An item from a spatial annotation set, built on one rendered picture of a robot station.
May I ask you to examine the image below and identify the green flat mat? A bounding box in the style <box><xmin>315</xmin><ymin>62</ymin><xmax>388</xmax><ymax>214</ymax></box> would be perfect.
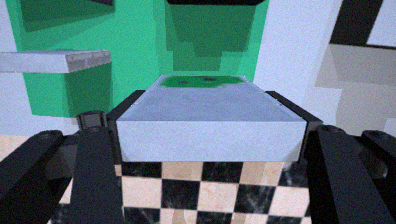
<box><xmin>5</xmin><ymin>0</ymin><xmax>270</xmax><ymax>118</ymax></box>

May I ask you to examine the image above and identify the status display screen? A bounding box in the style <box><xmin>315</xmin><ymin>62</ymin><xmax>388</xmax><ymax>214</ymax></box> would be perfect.
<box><xmin>90</xmin><ymin>0</ymin><xmax>113</xmax><ymax>6</ymax></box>

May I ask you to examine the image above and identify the grey hard drive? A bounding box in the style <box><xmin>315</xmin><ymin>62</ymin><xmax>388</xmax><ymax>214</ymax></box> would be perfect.
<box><xmin>116</xmin><ymin>75</ymin><xmax>307</xmax><ymax>162</ymax></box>
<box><xmin>0</xmin><ymin>49</ymin><xmax>111</xmax><ymax>73</ymax></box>

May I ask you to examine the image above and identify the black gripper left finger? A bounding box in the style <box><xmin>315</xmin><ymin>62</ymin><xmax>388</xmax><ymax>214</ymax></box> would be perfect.
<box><xmin>0</xmin><ymin>90</ymin><xmax>145</xmax><ymax>224</ymax></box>

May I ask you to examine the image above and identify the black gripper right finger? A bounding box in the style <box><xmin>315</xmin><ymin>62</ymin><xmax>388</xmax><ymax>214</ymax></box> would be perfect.
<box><xmin>265</xmin><ymin>91</ymin><xmax>396</xmax><ymax>224</ymax></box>

